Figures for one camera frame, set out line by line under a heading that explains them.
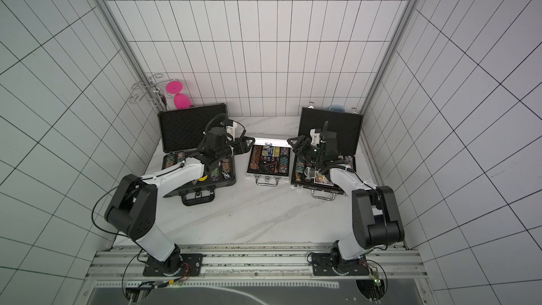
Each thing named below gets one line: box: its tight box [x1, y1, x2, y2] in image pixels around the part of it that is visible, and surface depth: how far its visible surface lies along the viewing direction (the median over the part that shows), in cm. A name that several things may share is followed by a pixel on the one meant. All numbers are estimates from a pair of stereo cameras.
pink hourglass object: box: [165, 78, 194, 111], surface depth 99 cm
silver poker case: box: [246, 137, 293, 188], surface depth 99 cm
